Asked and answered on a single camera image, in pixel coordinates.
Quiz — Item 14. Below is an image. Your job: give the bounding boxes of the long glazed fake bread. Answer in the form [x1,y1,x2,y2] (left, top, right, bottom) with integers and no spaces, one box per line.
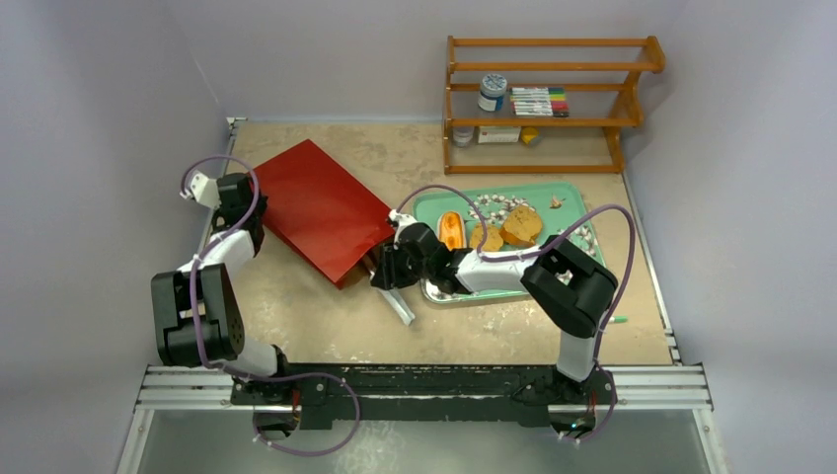
[436,211,467,250]

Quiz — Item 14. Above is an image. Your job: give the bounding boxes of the metal serving tongs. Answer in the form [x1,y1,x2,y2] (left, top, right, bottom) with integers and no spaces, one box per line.
[361,254,416,326]

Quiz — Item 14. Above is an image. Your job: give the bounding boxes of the round brown fake bread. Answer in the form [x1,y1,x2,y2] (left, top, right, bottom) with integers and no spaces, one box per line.
[469,223,505,252]

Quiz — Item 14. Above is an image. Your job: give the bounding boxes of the red paper bag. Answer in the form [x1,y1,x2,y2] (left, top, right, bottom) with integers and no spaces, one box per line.
[255,139,394,289]

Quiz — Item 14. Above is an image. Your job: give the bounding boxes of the brown crusty fake bread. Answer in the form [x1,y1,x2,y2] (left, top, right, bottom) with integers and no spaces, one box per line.
[499,205,544,248]

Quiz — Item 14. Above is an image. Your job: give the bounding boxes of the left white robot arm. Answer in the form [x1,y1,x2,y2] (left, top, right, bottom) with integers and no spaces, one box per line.
[150,172,294,404]

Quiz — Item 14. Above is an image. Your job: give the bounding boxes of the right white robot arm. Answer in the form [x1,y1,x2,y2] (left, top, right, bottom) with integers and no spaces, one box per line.
[371,219,618,402]

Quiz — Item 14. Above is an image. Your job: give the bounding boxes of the small grey jar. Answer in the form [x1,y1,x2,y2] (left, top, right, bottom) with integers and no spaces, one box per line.
[451,126,475,147]

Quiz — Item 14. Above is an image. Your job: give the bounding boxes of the small white box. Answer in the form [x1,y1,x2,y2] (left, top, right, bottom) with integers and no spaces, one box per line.
[477,126,521,144]

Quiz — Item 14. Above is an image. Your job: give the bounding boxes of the green floral tray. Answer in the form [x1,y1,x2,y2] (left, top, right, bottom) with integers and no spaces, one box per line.
[413,182,605,304]

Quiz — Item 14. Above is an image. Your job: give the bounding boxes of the yellow small object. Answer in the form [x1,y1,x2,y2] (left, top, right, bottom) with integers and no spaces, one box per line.
[519,127,541,147]

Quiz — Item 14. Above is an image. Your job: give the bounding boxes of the white jar blue lid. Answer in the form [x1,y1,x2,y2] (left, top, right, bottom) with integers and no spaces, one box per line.
[478,73,508,113]

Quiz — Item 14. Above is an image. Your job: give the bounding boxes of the wooden shelf rack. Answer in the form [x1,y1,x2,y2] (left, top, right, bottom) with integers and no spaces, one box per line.
[442,36,666,174]

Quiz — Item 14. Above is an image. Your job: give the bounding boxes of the coloured marker pen set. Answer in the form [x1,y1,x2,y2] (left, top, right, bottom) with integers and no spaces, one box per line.
[509,87,570,118]

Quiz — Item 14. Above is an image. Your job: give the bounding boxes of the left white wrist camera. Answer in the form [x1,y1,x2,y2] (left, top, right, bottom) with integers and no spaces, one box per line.
[179,170,220,209]

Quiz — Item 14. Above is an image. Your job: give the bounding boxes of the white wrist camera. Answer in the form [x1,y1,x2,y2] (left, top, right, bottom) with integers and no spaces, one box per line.
[387,209,417,244]
[179,170,220,209]

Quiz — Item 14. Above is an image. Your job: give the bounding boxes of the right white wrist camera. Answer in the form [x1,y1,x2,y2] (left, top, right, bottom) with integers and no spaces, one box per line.
[387,209,417,244]

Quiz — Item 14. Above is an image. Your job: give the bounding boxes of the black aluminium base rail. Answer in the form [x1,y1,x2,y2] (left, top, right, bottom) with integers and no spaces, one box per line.
[136,363,713,435]

